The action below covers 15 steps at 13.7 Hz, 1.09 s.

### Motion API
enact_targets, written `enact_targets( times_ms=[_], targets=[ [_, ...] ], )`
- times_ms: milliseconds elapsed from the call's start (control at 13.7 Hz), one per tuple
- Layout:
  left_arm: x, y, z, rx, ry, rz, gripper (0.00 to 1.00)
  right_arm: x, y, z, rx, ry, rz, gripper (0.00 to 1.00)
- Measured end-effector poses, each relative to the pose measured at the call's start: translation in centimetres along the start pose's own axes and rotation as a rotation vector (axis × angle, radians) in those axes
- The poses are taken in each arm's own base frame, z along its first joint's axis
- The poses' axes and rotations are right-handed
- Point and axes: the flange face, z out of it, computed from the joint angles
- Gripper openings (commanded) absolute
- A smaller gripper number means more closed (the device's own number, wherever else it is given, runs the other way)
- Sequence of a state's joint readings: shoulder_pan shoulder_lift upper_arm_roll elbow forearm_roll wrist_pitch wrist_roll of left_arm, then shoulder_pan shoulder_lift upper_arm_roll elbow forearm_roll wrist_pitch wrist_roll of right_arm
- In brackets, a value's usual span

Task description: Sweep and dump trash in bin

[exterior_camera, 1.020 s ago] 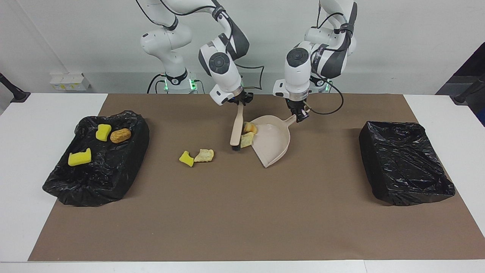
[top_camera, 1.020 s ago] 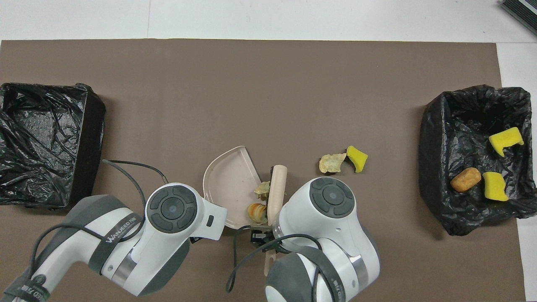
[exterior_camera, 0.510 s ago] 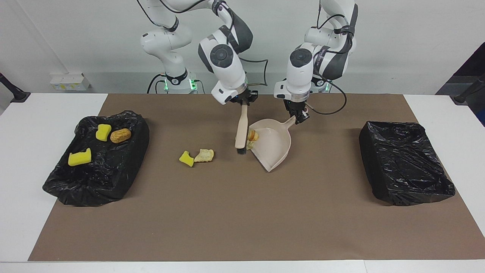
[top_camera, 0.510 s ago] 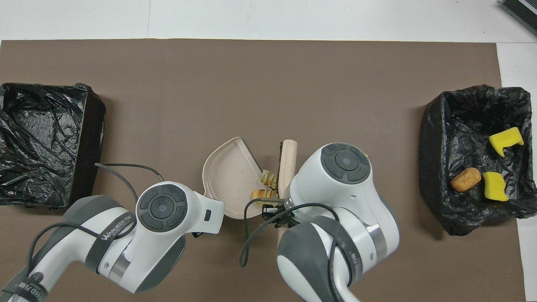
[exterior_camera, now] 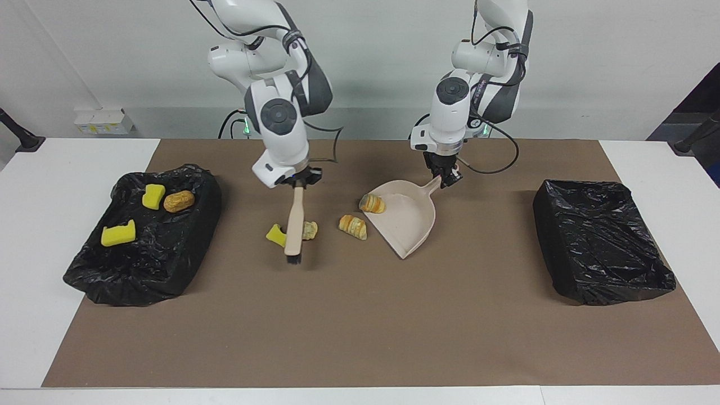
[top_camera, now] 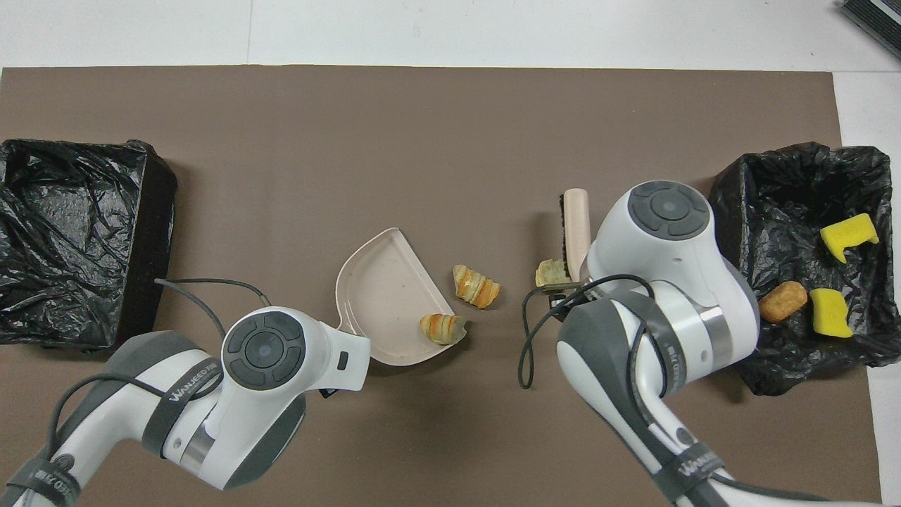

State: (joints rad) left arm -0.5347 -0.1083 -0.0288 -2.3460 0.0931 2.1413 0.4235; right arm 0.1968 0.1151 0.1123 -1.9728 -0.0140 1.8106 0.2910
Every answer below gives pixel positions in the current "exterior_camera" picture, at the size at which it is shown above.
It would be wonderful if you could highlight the beige hand brush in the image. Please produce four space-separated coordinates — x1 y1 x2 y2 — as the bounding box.
284 186 305 265

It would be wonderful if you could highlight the beige plastic dustpan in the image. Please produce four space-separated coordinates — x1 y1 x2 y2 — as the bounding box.
367 175 443 260

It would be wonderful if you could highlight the brown cork-like lump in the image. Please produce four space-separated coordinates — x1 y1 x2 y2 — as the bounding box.
164 190 195 213

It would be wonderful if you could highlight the wavy yellow sponge piece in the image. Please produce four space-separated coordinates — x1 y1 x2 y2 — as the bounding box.
142 184 167 210

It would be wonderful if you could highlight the notched yellow sponge piece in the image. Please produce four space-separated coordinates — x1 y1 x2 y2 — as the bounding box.
101 219 137 248

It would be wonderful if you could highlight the black bag-lined bin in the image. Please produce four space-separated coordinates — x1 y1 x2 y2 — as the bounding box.
533 180 677 306
63 164 223 307

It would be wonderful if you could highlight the brown table mat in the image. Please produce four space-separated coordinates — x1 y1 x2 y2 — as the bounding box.
41 138 720 389

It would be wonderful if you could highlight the white box on table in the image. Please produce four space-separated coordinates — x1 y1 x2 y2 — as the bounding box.
74 108 136 136

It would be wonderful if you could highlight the black stand foot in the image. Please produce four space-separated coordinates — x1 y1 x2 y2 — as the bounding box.
668 110 720 155
0 108 46 152

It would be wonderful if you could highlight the dark blue panel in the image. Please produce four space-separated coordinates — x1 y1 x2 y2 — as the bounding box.
647 62 720 189

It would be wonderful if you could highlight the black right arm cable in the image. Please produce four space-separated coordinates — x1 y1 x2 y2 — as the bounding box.
188 0 345 165

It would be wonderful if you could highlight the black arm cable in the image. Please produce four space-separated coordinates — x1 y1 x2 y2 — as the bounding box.
460 0 532 175
188 0 345 165

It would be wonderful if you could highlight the black base power cable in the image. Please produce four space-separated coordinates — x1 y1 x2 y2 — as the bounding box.
412 112 433 140
218 110 248 140

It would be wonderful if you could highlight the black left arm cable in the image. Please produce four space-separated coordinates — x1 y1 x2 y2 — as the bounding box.
460 0 532 175

